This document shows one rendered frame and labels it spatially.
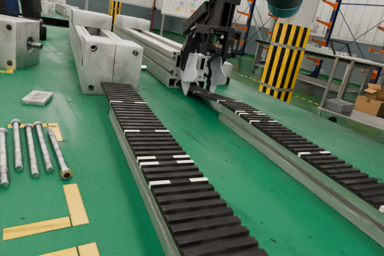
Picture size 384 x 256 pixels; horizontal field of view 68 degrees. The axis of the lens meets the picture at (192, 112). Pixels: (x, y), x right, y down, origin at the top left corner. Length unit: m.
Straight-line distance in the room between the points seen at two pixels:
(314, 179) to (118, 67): 0.37
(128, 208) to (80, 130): 0.17
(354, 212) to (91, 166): 0.26
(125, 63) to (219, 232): 0.40
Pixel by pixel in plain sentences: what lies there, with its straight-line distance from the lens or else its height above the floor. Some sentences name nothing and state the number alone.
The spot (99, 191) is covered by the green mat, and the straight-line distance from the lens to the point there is 0.28.
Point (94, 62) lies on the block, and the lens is 0.53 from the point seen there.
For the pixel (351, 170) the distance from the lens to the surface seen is 0.36.
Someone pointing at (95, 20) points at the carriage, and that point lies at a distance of 0.94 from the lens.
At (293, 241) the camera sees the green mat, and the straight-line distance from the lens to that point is 0.27.
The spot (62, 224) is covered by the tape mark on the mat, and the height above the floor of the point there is 0.78.
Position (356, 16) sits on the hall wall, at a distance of 9.19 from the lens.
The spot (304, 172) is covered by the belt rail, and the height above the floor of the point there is 0.79.
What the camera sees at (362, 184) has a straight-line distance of 0.34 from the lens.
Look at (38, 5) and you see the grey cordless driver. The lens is 1.16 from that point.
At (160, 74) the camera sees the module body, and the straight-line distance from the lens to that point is 0.72.
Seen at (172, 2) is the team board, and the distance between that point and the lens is 6.93.
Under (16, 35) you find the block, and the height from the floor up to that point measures 0.85.
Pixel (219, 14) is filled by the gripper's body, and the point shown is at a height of 0.96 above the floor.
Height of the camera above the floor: 0.94
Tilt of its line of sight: 17 degrees down
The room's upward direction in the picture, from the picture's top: 11 degrees clockwise
